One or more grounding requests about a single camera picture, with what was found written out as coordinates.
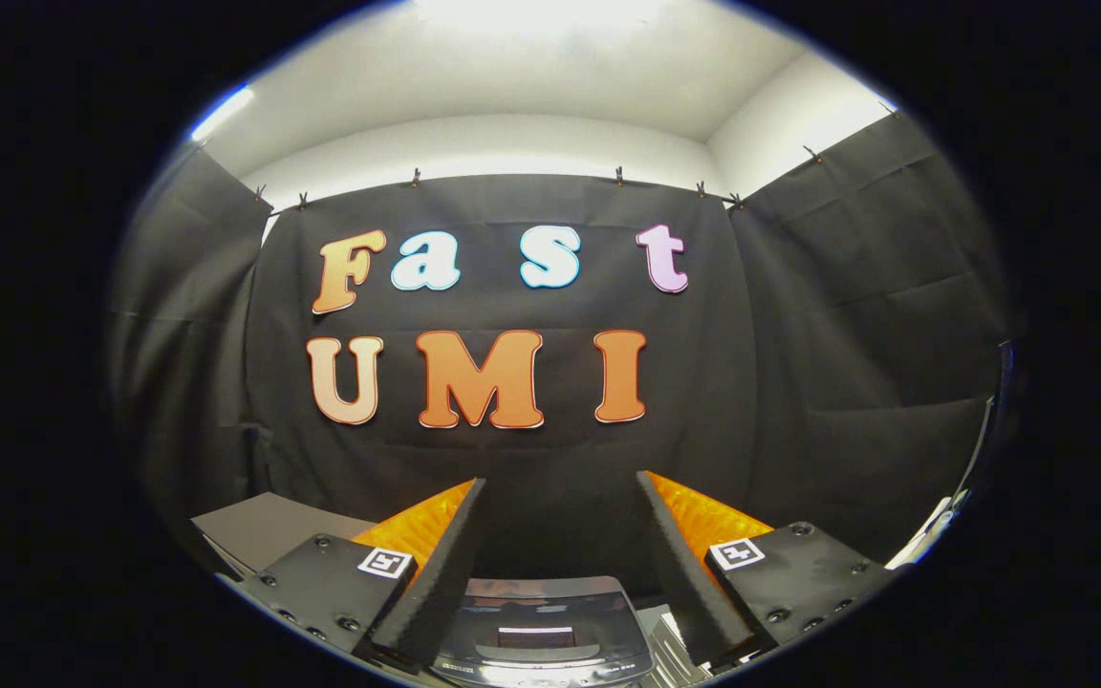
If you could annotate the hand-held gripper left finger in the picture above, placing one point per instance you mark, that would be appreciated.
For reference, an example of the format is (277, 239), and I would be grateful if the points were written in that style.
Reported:
(441, 583)

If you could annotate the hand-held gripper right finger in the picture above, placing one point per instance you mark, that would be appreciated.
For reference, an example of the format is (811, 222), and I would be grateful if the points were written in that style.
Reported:
(684, 583)

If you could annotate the grey washing machine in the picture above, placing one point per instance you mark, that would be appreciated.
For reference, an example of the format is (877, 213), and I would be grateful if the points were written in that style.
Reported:
(677, 650)

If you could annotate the grey platform box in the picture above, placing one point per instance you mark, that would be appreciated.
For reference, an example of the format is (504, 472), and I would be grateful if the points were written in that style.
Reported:
(264, 526)

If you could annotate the white board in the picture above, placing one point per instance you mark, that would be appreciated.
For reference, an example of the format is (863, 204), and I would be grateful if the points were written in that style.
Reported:
(928, 540)

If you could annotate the plain black side cloth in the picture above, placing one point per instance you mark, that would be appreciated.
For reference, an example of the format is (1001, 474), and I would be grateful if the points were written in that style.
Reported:
(875, 334)
(187, 334)

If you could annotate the ceiling light strip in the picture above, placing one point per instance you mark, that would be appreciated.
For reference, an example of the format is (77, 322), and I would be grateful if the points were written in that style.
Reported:
(221, 113)

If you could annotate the ceiling light panel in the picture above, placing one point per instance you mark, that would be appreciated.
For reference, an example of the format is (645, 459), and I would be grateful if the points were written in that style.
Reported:
(541, 10)

